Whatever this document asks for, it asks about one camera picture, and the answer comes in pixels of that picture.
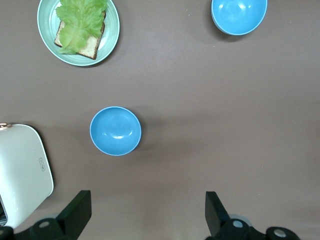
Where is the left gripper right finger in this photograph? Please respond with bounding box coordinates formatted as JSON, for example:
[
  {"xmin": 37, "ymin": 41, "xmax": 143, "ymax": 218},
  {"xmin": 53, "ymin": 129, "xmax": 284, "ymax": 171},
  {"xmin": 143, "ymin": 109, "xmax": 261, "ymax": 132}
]
[{"xmin": 205, "ymin": 191, "xmax": 301, "ymax": 240}]

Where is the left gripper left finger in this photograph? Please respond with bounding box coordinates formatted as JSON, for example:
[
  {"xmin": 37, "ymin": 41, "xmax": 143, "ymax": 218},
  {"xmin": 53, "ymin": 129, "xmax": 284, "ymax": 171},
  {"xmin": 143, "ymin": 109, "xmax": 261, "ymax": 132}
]
[{"xmin": 13, "ymin": 189, "xmax": 92, "ymax": 240}]

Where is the blue bowl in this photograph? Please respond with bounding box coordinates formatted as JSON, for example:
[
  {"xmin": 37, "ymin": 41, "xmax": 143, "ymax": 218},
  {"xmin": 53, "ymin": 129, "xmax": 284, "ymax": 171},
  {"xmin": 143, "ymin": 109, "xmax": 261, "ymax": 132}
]
[
  {"xmin": 210, "ymin": 0, "xmax": 268, "ymax": 36},
  {"xmin": 89, "ymin": 106, "xmax": 143, "ymax": 157}
]

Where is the cream white toaster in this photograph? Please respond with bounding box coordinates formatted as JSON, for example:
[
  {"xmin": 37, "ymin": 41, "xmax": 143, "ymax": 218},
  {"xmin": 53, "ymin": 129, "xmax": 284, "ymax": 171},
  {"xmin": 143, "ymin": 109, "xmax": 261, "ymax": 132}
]
[{"xmin": 0, "ymin": 122, "xmax": 55, "ymax": 230}]

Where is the brown table cover sheet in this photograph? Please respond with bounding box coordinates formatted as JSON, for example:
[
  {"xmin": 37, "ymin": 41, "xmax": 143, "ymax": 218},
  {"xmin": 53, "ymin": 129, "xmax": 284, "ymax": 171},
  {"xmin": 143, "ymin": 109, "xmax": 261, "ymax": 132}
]
[{"xmin": 0, "ymin": 0, "xmax": 320, "ymax": 240}]

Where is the bread slice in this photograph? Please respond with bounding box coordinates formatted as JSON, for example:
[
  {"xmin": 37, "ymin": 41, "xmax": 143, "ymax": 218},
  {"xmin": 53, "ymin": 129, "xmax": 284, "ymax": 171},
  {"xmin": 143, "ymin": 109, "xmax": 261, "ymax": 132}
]
[{"xmin": 54, "ymin": 11, "xmax": 107, "ymax": 60}]

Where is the green plate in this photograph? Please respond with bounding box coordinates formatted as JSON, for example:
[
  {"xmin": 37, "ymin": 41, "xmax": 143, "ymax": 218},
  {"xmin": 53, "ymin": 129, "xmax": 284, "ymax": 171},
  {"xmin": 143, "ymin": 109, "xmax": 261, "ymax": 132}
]
[{"xmin": 36, "ymin": 0, "xmax": 121, "ymax": 67}]

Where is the green lettuce leaf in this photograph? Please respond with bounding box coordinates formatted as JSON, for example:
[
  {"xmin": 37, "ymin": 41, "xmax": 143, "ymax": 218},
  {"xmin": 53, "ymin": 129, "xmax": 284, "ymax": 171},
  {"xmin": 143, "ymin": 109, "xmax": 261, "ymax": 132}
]
[{"xmin": 55, "ymin": 0, "xmax": 108, "ymax": 55}]

